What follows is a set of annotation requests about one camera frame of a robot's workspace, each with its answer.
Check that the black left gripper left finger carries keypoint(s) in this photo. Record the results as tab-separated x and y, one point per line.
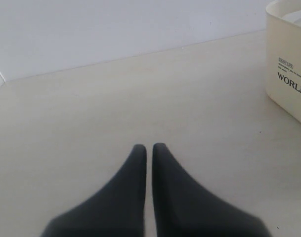
117	210

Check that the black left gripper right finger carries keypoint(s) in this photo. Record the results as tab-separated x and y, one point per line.
184	208

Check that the cream plastic bin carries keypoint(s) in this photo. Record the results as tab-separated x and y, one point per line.
283	56

